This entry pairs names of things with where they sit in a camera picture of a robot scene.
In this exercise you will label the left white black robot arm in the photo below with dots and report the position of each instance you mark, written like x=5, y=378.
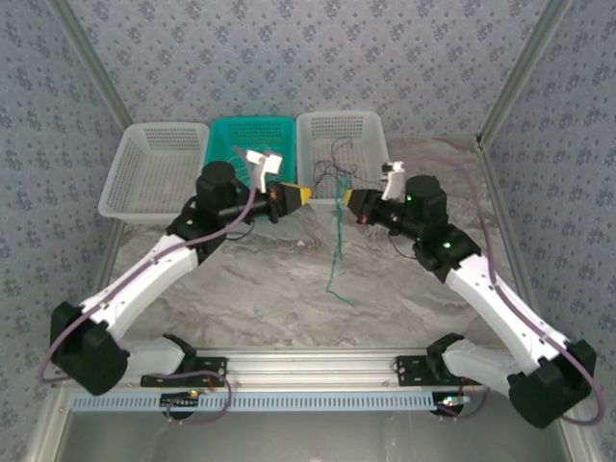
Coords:
x=144, y=284

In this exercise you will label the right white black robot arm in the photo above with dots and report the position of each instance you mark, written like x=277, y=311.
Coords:
x=505, y=313

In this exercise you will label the teal perforated plastic basket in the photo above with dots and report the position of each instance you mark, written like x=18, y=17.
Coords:
x=269, y=135

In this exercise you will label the white perforated plastic basket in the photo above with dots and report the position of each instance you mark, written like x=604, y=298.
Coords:
x=332, y=125
x=144, y=168

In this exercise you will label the black controller board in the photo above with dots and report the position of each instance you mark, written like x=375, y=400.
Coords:
x=450, y=409
x=178, y=400

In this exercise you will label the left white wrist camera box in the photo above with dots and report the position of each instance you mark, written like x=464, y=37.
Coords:
x=264, y=166

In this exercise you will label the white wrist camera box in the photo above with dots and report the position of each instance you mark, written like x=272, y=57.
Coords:
x=264, y=166
x=394, y=180

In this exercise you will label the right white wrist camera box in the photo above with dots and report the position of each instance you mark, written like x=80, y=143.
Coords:
x=394, y=180

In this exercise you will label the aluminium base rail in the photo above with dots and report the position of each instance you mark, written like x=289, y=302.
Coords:
x=308, y=370

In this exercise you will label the aluminium corner post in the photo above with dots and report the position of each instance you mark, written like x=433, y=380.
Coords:
x=526, y=62
x=91, y=62

